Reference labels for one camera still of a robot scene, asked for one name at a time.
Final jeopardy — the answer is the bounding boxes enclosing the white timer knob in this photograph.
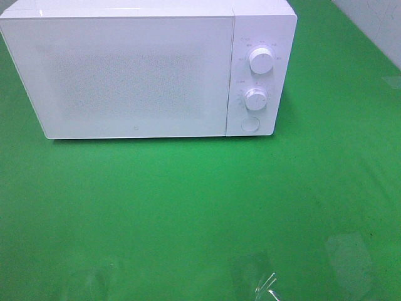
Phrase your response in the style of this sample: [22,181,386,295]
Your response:
[244,88,268,111]

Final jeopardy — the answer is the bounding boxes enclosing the clear tape strip front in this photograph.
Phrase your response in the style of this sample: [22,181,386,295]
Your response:
[254,272,281,301]

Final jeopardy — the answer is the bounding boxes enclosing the white microwave door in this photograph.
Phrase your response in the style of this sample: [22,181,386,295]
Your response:
[1,17,234,139]

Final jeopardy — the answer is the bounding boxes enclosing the white microwave oven body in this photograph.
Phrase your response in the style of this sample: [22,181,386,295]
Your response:
[1,1,297,137]

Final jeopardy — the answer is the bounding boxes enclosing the white upper power knob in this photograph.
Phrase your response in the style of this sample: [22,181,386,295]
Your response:
[249,46,275,75]

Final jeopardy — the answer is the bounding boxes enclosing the round door release button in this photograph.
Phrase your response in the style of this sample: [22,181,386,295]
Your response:
[241,117,260,132]

